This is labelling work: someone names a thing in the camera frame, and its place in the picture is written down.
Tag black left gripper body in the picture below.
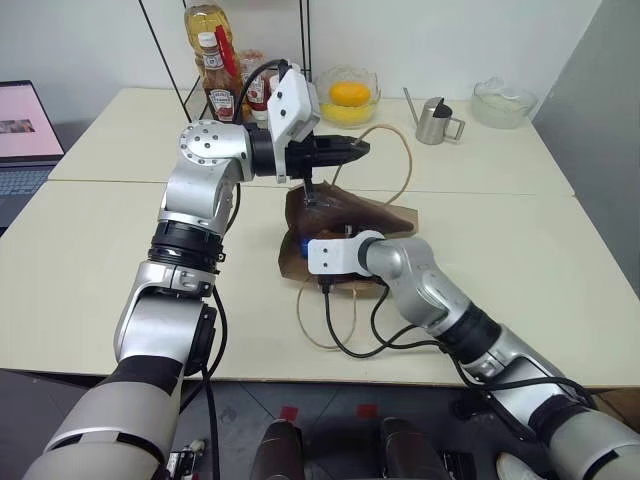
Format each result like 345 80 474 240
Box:
285 139 322 207

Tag cooking oil bottle red handle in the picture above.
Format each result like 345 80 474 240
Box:
183 0 241 121

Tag black wire rack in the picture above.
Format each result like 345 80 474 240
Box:
137 0 316 124

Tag glass bowl holding fruit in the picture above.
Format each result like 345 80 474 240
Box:
313 64 382 130

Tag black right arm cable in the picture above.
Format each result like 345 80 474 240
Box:
319 278 599 409

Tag glass Heinz ketchup bottle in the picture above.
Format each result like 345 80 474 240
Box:
196 32 241 124

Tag black table leg base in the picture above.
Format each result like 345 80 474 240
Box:
452 392 489 421

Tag small white and black device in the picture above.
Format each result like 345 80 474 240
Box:
167 438 209 480

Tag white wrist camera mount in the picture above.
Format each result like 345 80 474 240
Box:
266 69 321 182
307 230 386 276

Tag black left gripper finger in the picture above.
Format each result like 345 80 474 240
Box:
314 135 361 154
315 141 373 169

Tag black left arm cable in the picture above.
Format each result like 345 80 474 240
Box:
202 58 295 480

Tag brown paper bag with handles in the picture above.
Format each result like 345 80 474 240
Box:
277 123 420 352

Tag dark rounded shape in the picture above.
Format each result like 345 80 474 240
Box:
253 418 305 480
380 417 446 480

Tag orange fruit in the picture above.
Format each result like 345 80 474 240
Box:
329 82 372 107

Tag red squeeze ketchup bottle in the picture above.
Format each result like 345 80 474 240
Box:
238 49 274 126

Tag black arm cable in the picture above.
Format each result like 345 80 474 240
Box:
319 278 599 409
202 58 295 480

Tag white rounded object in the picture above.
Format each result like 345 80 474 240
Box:
497 451 549 480

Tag yellow fruit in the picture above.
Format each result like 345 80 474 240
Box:
319 102 376 125

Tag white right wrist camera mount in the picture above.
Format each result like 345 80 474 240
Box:
307 230 386 276

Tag empty glass bowl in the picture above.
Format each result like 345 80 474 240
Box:
472 77 540 129

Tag steel watering can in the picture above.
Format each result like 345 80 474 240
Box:
402 87 466 145

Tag grey open laptop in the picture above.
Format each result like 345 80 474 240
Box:
0 79 67 236

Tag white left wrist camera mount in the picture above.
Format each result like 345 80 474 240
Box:
266 69 321 182

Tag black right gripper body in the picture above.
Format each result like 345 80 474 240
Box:
315 272 364 288

